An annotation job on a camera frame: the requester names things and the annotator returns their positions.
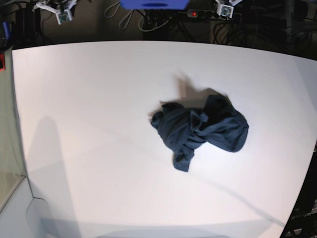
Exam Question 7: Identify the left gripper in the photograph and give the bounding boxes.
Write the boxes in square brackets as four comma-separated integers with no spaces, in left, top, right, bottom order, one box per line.
[216,0,242,18]

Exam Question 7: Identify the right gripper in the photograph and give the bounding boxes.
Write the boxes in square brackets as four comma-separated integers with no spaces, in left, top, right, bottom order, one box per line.
[33,0,77,25]

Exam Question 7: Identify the black power strip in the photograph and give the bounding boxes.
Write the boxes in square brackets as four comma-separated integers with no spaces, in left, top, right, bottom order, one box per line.
[184,9,242,23]

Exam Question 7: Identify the blue object at left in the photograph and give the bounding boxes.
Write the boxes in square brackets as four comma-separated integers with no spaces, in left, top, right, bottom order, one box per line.
[2,21,11,41]

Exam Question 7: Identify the red clamp at table edge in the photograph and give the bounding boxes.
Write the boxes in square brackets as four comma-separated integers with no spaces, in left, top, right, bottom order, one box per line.
[0,53,5,71]

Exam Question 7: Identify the white cable loops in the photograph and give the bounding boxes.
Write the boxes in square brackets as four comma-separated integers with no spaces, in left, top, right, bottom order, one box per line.
[104,2,171,33]

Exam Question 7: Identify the blue box at top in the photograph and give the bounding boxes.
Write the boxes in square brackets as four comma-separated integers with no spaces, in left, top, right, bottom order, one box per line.
[120,0,189,10]

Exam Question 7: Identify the dark blue t-shirt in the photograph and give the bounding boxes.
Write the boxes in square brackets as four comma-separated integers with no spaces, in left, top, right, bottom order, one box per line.
[151,94,249,172]

